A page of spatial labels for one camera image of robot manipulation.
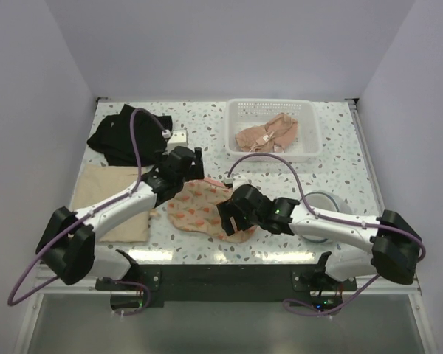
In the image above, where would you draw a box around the tulip print mesh laundry bag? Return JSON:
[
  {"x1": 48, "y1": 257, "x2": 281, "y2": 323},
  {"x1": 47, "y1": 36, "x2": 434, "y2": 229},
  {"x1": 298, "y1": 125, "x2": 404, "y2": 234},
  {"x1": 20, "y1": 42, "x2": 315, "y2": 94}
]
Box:
[{"x1": 168, "y1": 178, "x2": 256, "y2": 243}]

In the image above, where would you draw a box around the white plastic basket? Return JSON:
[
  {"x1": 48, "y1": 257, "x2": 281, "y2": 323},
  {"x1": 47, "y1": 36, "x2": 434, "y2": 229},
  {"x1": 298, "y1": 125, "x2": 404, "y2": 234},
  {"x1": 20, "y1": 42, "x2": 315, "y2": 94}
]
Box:
[{"x1": 224, "y1": 99, "x2": 323, "y2": 162}]

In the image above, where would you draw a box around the black garment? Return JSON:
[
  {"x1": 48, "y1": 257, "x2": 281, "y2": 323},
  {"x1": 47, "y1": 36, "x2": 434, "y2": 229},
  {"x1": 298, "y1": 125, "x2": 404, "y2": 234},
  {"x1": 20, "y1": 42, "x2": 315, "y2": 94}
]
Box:
[{"x1": 87, "y1": 105, "x2": 173, "y2": 167}]

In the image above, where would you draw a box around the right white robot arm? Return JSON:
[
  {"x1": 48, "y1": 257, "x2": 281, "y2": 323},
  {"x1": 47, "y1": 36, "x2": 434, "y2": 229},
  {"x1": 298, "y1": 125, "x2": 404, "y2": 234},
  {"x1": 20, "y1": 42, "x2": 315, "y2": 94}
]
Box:
[{"x1": 217, "y1": 184, "x2": 425, "y2": 290}]

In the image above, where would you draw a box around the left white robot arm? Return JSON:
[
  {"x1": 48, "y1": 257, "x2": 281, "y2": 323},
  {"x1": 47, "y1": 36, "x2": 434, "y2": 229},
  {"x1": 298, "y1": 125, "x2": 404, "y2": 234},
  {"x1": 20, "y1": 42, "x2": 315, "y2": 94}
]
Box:
[{"x1": 36, "y1": 147, "x2": 205, "y2": 289}]

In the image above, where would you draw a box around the round white mesh laundry bag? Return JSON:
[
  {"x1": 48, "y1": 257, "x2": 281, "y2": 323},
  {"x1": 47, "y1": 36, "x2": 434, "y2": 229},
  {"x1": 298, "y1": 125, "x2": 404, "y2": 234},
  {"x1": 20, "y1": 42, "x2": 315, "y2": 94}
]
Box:
[{"x1": 301, "y1": 190, "x2": 353, "y2": 244}]

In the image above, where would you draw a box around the pink beige bra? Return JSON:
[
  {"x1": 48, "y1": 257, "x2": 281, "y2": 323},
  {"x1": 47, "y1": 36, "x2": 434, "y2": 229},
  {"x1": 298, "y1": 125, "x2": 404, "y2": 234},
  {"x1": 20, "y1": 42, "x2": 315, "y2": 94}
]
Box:
[{"x1": 235, "y1": 113, "x2": 299, "y2": 153}]

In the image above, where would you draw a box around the beige folded garment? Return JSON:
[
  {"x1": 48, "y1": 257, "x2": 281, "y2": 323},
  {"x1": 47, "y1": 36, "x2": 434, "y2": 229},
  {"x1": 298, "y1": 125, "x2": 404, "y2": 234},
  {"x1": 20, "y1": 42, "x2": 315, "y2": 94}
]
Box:
[{"x1": 71, "y1": 164, "x2": 150, "y2": 243}]

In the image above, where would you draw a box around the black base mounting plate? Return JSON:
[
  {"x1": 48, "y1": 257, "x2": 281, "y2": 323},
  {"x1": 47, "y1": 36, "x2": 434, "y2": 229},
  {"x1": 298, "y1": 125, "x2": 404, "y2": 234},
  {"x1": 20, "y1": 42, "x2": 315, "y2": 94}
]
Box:
[{"x1": 95, "y1": 257, "x2": 357, "y2": 310}]

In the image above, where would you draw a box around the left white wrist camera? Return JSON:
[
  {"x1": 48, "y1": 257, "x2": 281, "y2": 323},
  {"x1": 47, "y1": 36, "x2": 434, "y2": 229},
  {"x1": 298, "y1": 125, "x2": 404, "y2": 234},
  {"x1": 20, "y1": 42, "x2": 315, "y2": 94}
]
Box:
[{"x1": 162, "y1": 129, "x2": 188, "y2": 147}]

